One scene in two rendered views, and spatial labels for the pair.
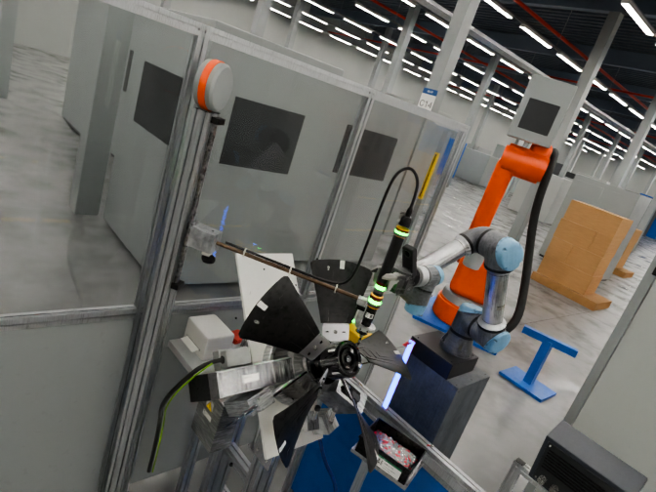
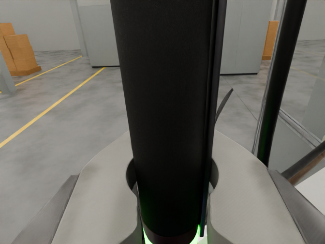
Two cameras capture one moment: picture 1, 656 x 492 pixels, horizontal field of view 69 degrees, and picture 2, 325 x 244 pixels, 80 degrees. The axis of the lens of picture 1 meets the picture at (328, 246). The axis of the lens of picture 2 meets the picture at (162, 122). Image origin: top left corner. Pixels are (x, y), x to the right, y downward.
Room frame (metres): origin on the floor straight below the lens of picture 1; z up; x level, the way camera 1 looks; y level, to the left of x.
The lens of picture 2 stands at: (1.54, -0.25, 1.57)
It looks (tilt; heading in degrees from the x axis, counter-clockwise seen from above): 29 degrees down; 140
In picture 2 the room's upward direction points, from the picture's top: 3 degrees counter-clockwise
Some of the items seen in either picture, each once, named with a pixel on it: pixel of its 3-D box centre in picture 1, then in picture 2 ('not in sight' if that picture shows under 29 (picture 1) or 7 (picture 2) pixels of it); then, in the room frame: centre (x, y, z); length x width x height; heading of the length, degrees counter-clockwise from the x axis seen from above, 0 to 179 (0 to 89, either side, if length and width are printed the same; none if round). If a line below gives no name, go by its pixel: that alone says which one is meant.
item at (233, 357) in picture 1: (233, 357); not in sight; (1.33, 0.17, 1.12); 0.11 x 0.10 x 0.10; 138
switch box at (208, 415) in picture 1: (217, 414); not in sight; (1.54, 0.19, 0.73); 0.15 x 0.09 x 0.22; 48
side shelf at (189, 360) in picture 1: (221, 352); not in sight; (1.77, 0.28, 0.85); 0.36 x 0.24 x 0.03; 138
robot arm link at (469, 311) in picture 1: (470, 318); not in sight; (2.05, -0.71, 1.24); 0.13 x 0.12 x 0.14; 33
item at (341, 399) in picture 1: (340, 394); not in sight; (1.54, -0.22, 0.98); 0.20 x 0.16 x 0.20; 48
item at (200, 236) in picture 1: (203, 237); not in sight; (1.56, 0.42, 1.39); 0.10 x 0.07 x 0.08; 83
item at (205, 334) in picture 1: (205, 337); not in sight; (1.73, 0.35, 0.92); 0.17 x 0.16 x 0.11; 48
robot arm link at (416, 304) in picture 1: (415, 297); not in sight; (1.70, -0.37, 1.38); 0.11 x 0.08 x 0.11; 33
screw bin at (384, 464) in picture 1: (390, 450); not in sight; (1.52, -0.46, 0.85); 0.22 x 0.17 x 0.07; 63
